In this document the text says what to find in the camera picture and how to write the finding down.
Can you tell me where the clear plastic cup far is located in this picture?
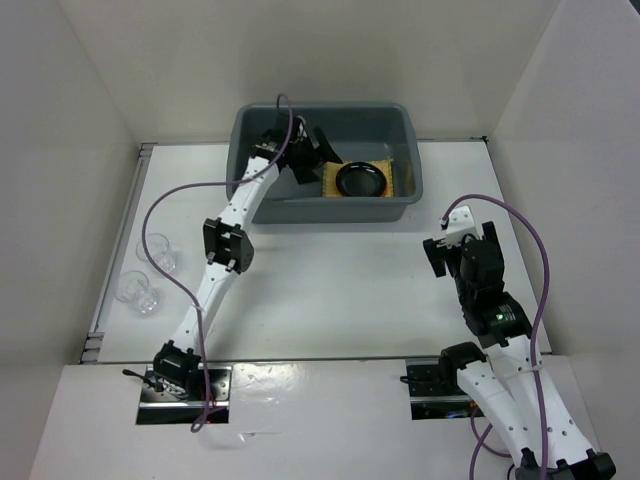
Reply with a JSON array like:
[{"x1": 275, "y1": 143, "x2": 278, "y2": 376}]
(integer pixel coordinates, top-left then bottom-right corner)
[{"x1": 136, "y1": 233, "x2": 177, "y2": 274}]

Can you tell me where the black bowl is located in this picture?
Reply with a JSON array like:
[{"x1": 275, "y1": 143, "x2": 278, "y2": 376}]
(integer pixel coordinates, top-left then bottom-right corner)
[{"x1": 335, "y1": 162, "x2": 388, "y2": 197}]

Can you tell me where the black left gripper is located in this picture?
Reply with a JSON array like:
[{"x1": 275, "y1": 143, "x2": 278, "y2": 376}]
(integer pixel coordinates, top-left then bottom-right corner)
[{"x1": 287, "y1": 125, "x2": 340, "y2": 182}]

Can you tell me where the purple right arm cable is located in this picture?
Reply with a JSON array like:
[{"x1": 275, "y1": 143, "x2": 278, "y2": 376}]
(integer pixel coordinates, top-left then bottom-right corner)
[{"x1": 439, "y1": 193, "x2": 552, "y2": 480}]

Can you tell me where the grey plastic bin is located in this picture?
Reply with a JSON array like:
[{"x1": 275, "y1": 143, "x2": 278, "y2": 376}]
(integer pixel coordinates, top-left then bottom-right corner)
[{"x1": 253, "y1": 101, "x2": 423, "y2": 224}]

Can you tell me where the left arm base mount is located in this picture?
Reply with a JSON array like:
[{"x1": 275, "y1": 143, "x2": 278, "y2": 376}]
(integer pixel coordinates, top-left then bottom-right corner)
[{"x1": 122, "y1": 365, "x2": 232, "y2": 425}]

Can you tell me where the clear plastic cup near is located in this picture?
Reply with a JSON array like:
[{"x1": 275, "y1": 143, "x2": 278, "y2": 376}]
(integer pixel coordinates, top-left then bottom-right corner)
[{"x1": 114, "y1": 270, "x2": 159, "y2": 315}]

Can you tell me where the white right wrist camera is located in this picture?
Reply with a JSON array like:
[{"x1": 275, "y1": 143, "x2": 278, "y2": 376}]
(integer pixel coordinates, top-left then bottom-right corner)
[{"x1": 440, "y1": 205, "x2": 478, "y2": 247}]

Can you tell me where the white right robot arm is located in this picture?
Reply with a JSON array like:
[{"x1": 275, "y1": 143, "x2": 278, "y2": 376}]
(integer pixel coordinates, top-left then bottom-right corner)
[{"x1": 423, "y1": 207, "x2": 616, "y2": 479}]

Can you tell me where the clear plastic cup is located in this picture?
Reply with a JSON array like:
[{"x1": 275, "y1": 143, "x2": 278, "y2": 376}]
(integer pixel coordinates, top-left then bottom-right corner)
[
  {"x1": 114, "y1": 270, "x2": 159, "y2": 315},
  {"x1": 136, "y1": 233, "x2": 177, "y2": 274}
]

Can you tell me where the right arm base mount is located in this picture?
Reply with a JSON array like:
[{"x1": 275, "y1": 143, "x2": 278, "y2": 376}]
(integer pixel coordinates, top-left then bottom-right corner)
[{"x1": 399, "y1": 357, "x2": 475, "y2": 421}]

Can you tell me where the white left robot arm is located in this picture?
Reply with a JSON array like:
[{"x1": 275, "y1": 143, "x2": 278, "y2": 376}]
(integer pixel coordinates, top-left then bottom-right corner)
[{"x1": 153, "y1": 114, "x2": 342, "y2": 400}]

